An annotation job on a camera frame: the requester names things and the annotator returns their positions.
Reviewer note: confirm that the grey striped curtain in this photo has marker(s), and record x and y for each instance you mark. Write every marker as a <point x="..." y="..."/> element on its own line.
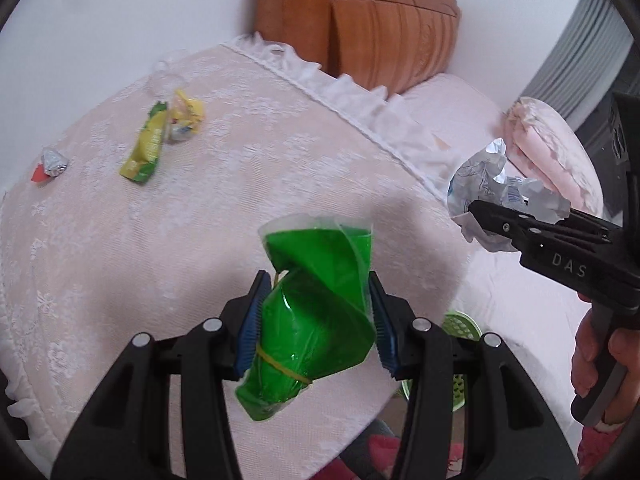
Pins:
<point x="585" y="50"/>

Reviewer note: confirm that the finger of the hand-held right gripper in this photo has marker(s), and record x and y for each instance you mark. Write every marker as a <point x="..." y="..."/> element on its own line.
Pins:
<point x="597" y="222"/>
<point x="500" y="222"/>

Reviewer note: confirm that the yellow crumpled wrapper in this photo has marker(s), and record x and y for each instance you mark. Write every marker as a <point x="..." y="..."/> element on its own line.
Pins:
<point x="186" y="115"/>

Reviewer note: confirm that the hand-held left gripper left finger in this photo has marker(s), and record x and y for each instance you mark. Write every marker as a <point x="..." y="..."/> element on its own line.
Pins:
<point x="250" y="320"/>

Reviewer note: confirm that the person's right hand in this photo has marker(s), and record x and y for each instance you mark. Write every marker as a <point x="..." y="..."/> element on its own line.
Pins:
<point x="584" y="355"/>

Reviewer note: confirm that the red silver wrapper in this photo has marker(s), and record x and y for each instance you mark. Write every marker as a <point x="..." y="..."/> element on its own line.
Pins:
<point x="50" y="165"/>

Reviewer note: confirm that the clear plastic cup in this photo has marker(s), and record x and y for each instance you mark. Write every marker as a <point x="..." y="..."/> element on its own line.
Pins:
<point x="167" y="77"/>

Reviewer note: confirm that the green plastic bag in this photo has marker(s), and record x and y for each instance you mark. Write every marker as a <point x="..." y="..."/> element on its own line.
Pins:
<point x="315" y="305"/>

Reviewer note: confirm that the bed with pink sheet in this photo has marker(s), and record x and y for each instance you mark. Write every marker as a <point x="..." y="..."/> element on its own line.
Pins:
<point x="525" y="310"/>

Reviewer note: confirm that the pink ruffled pillow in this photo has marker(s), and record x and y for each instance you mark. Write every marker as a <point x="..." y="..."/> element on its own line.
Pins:
<point x="550" y="145"/>

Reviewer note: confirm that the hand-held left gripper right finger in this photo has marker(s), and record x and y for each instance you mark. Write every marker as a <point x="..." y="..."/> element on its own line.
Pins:
<point x="384" y="327"/>

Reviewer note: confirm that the pink patterned clothing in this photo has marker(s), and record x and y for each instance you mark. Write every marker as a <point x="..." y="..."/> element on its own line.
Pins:
<point x="385" y="452"/>

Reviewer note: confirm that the green plastic basket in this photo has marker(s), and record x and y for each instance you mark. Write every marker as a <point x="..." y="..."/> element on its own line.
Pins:
<point x="460" y="325"/>

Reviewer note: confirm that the wooden headboard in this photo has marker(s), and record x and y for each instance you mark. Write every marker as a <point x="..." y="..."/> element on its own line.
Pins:
<point x="380" y="30"/>

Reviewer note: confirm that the white foil wrapper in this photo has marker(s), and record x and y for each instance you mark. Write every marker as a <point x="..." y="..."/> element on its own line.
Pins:
<point x="482" y="175"/>

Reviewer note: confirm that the green yellow snack packet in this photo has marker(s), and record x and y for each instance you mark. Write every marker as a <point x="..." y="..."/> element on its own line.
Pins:
<point x="147" y="145"/>

